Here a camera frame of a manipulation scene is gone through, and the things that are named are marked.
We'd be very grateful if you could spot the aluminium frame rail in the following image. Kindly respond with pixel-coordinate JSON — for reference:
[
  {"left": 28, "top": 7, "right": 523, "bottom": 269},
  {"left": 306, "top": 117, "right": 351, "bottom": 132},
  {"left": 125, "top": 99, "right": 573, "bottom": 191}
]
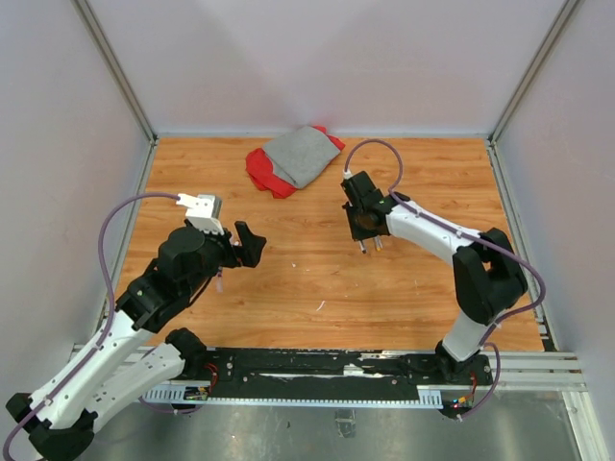
[{"left": 485, "top": 352, "right": 587, "bottom": 392}]

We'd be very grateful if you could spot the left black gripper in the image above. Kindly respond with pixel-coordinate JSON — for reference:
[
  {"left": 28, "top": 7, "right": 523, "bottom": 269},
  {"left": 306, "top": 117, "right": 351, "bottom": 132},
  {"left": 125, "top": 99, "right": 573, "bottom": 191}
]
[{"left": 184, "top": 217, "right": 266, "bottom": 297}]

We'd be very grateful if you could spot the purple pen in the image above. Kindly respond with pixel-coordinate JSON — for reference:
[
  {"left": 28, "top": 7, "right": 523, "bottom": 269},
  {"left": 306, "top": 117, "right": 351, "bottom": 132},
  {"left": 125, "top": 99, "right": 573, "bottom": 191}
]
[{"left": 215, "top": 268, "right": 223, "bottom": 293}]

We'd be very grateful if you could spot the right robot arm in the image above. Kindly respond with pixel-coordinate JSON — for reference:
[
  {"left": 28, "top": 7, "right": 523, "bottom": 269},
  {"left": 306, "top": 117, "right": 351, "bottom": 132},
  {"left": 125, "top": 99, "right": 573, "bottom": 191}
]
[{"left": 341, "top": 171, "right": 528, "bottom": 384}]

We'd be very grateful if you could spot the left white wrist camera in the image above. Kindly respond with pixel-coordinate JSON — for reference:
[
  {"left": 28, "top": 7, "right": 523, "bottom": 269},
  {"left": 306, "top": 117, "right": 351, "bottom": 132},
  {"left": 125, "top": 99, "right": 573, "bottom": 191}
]
[{"left": 176, "top": 193, "right": 224, "bottom": 235}]

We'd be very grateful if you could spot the red cloth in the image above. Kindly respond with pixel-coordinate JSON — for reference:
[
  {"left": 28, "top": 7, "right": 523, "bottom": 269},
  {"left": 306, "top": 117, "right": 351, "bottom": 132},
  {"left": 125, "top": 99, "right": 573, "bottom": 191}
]
[{"left": 245, "top": 126, "right": 345, "bottom": 199}]

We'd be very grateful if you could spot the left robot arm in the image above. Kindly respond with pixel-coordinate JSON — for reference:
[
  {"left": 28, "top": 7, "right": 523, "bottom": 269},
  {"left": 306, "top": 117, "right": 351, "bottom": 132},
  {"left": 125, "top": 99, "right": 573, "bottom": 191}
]
[{"left": 6, "top": 221, "right": 266, "bottom": 460}]

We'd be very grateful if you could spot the grey cable duct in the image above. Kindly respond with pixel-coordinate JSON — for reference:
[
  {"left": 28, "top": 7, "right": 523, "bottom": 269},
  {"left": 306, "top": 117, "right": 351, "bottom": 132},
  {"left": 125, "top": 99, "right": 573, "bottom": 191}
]
[{"left": 141, "top": 384, "right": 444, "bottom": 409}]

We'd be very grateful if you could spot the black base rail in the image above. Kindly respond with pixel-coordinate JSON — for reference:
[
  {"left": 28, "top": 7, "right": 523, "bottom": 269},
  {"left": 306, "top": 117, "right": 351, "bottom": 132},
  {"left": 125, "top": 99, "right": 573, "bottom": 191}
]
[{"left": 177, "top": 348, "right": 493, "bottom": 397}]

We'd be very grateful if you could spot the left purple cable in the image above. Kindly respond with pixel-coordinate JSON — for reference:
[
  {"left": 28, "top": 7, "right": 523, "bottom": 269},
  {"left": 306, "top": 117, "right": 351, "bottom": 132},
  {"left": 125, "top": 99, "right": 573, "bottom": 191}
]
[{"left": 1, "top": 192, "right": 203, "bottom": 457}]

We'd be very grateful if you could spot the grey folded cloth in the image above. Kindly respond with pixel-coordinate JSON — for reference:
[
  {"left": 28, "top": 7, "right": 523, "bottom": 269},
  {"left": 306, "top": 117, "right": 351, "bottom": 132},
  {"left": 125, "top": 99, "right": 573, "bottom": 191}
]
[{"left": 262, "top": 126, "right": 343, "bottom": 189}]

